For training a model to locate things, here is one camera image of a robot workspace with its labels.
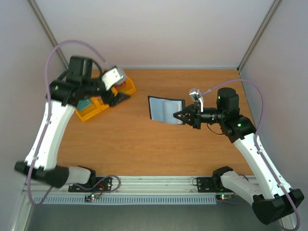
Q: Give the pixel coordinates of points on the teal card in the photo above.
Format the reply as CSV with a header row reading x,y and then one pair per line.
x,y
83,104

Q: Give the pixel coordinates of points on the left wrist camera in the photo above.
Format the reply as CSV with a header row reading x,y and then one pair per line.
x,y
113,77

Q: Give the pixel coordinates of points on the grey slotted cable duct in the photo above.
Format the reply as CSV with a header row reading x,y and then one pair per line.
x,y
131,200

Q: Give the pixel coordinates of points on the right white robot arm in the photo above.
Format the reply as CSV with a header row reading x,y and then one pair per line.
x,y
273,198

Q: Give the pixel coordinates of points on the yellow bin right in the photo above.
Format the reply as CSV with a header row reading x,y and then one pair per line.
x,y
128,88

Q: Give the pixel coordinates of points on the yellow bin middle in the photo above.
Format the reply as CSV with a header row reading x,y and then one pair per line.
x,y
98,102

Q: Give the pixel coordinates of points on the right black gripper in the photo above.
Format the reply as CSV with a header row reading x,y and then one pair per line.
x,y
196,117

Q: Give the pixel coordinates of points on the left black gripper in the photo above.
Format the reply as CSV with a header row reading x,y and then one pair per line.
x,y
116,100

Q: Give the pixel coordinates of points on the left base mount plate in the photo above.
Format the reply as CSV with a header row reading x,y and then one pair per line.
x,y
96,184

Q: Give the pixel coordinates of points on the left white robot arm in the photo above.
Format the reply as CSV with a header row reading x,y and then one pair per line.
x,y
72,86

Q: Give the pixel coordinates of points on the dark red card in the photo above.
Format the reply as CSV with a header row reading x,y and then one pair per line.
x,y
119,85

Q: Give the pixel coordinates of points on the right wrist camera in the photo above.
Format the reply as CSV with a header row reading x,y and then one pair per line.
x,y
196,96

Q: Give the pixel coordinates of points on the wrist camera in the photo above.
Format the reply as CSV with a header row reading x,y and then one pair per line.
x,y
196,96
113,77

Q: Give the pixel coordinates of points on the black leather card holder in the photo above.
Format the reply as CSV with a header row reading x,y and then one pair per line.
x,y
162,109

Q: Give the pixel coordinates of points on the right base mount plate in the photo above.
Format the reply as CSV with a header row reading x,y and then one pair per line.
x,y
206,185

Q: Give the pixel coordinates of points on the base mount plate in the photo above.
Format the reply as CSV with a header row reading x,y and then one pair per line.
x,y
206,185
96,184

